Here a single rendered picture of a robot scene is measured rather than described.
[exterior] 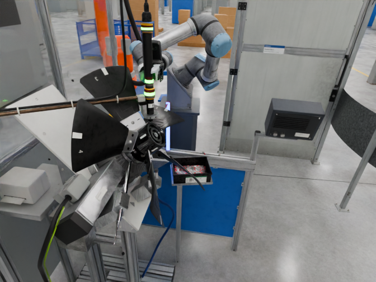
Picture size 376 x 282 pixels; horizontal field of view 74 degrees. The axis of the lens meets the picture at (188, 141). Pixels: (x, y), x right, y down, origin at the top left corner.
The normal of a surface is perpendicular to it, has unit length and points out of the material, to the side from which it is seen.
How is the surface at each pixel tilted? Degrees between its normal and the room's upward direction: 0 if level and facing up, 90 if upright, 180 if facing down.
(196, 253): 0
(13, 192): 90
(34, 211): 0
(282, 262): 0
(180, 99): 90
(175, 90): 90
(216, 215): 90
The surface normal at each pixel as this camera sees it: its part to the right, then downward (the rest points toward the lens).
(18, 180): 0.04, -0.86
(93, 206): 0.78, -0.47
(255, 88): -0.14, 0.50
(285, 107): 0.00, -0.70
